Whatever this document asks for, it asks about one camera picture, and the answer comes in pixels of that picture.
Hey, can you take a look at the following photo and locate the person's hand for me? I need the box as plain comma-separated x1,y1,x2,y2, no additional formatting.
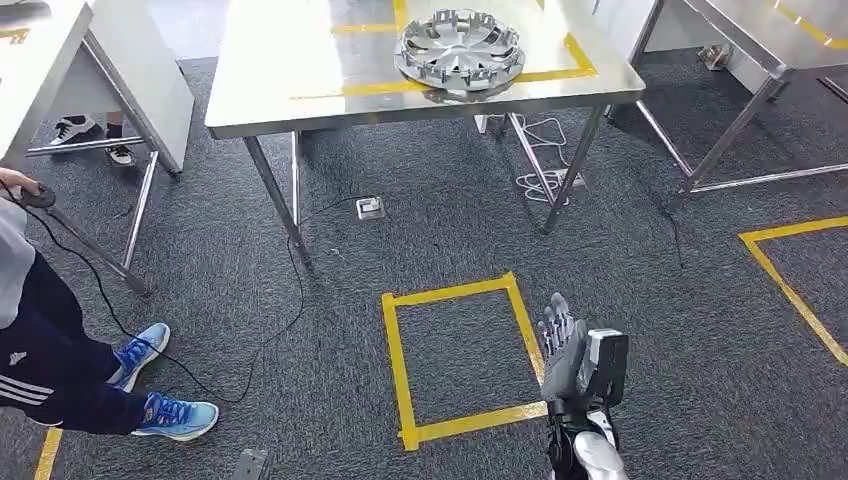
0,166,42,199

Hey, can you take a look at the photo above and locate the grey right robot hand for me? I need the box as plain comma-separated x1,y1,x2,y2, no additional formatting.
537,292,589,405

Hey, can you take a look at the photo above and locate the black round hand controller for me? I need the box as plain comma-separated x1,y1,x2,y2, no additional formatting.
23,183,58,211

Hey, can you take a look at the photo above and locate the silver plastic wheel hubcap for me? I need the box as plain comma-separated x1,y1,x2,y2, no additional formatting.
394,7,527,93

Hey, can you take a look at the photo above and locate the person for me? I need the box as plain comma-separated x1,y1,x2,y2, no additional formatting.
0,165,221,444
48,111,138,168

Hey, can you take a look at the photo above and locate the stainless steel table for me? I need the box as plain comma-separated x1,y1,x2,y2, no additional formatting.
203,0,647,274
0,0,197,297
591,0,848,198

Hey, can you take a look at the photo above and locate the yellow floor tape square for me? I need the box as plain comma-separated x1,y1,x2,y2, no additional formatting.
381,270,550,454
738,215,848,370

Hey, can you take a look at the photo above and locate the white power strip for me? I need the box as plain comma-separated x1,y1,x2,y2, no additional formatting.
552,168,588,191

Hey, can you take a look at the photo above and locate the metal floor socket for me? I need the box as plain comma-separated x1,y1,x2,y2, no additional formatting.
354,195,388,222

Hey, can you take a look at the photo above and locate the yellow floor tape strip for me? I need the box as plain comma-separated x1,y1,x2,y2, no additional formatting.
33,426,65,480

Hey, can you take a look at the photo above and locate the yellow table tape outline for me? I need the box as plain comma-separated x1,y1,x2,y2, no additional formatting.
771,0,848,52
288,0,601,101

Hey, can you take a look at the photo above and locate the robot's left foot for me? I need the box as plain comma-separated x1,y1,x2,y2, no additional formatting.
230,448,274,480

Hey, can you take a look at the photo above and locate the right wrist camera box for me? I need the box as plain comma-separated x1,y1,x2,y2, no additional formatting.
574,327,631,411

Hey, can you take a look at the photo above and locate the white cable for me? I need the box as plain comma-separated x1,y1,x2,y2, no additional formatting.
512,112,588,206

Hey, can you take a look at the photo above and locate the black controller cable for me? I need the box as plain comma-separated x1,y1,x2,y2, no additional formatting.
0,178,372,406

